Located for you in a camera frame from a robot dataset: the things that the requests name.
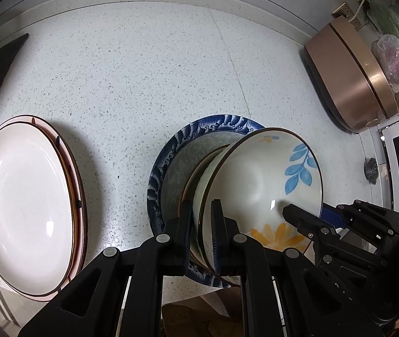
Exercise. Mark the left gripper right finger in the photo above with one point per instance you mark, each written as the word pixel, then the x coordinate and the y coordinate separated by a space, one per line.
pixel 270 281

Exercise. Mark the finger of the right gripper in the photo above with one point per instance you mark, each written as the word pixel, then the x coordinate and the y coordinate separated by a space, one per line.
pixel 311 226
pixel 332 216

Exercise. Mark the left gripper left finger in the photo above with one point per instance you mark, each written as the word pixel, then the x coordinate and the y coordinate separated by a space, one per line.
pixel 119 292

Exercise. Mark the green bowl blue leaf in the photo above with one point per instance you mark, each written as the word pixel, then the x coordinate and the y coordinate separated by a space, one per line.
pixel 254 178

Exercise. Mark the patterned plate front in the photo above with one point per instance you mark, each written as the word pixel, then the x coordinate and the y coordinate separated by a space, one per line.
pixel 79 207

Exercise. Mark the orange rimmed white dish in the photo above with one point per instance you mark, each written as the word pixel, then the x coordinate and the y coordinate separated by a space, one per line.
pixel 37 209

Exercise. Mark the blue white porcelain bowl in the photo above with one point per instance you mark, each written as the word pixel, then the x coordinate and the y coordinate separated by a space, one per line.
pixel 179 157

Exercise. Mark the steel wool scrubber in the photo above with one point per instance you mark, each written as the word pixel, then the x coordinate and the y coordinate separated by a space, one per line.
pixel 371 170

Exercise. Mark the rose gold rice cooker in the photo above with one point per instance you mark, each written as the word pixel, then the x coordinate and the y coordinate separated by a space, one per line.
pixel 351 84

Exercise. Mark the plastic bag of vegetables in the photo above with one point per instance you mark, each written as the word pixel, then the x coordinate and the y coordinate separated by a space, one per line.
pixel 386 47

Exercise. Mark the wall power outlet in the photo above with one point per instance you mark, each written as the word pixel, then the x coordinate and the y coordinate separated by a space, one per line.
pixel 344 10

